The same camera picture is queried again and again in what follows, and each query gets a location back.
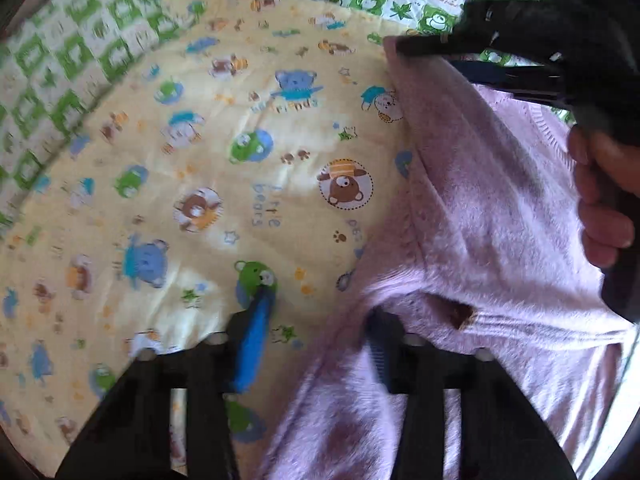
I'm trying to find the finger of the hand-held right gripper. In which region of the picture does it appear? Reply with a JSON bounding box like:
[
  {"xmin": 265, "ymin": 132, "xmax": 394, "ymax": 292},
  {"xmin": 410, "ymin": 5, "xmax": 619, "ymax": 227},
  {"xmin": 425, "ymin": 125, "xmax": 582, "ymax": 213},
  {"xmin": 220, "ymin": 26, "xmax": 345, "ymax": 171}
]
[
  {"xmin": 447, "ymin": 57, "xmax": 571, "ymax": 109},
  {"xmin": 387, "ymin": 34, "xmax": 482, "ymax": 59}
]

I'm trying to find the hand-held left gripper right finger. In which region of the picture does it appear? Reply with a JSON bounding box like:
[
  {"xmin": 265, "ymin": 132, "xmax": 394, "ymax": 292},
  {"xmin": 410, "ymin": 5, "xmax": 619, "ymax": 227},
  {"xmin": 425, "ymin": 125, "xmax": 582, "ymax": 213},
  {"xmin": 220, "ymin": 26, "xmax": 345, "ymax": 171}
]
[{"xmin": 367, "ymin": 307, "xmax": 578, "ymax": 480}]

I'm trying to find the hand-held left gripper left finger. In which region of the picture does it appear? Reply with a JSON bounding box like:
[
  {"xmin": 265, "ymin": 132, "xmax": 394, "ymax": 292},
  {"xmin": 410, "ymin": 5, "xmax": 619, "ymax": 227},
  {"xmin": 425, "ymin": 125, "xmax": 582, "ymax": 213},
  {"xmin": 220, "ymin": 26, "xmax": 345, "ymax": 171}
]
[{"xmin": 55, "ymin": 287, "xmax": 279, "ymax": 480}]

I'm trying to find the purple knit sweater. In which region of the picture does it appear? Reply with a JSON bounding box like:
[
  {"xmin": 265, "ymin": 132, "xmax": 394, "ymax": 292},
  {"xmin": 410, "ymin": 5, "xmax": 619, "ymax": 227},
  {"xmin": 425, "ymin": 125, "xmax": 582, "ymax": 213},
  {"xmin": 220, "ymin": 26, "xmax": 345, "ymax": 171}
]
[{"xmin": 270, "ymin": 35, "xmax": 636, "ymax": 480}]

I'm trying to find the person's right hand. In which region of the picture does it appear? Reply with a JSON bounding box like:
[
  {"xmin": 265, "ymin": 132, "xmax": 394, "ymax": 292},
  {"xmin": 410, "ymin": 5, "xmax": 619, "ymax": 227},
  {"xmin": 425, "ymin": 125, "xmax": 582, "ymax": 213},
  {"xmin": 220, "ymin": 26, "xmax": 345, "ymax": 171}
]
[{"xmin": 569, "ymin": 124, "xmax": 635, "ymax": 268}]

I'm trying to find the yellow bear print bedsheet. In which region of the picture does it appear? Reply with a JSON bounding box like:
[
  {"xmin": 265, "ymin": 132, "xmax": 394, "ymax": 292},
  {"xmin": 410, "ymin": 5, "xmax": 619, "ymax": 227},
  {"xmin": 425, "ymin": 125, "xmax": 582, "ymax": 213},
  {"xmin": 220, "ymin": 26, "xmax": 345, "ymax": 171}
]
[{"xmin": 0, "ymin": 0, "xmax": 417, "ymax": 479}]

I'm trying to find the green checked pillow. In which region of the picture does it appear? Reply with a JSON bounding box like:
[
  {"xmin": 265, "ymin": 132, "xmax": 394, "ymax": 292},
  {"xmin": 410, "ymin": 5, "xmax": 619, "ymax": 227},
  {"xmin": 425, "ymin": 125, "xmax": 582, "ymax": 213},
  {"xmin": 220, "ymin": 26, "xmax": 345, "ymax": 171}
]
[{"xmin": 0, "ymin": 0, "xmax": 197, "ymax": 233}]

